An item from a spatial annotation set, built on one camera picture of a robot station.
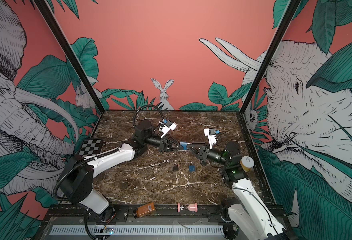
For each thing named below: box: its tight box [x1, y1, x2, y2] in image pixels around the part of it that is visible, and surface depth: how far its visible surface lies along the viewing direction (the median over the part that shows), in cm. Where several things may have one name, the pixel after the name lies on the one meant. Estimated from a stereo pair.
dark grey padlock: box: [172, 163, 179, 171], surface depth 92 cm
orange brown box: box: [136, 202, 155, 218], surface depth 74 cm
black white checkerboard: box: [79, 138, 102, 158], surface depth 97 cm
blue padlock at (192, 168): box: [189, 161, 196, 172], surface depth 92 cm
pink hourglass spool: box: [177, 202, 198, 213], surface depth 76 cm
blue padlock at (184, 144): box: [180, 141, 188, 150], surface depth 67 cm
